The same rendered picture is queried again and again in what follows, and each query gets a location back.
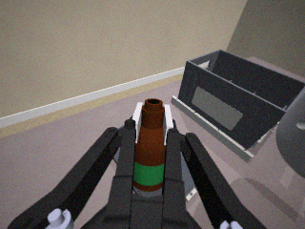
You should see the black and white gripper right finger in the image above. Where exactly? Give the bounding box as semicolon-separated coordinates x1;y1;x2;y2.
161;104;267;229

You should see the brown bottle with green label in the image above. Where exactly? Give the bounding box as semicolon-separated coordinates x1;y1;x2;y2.
133;98;166;192

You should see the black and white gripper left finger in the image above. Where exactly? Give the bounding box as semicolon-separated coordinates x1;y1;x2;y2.
7;102;143;229

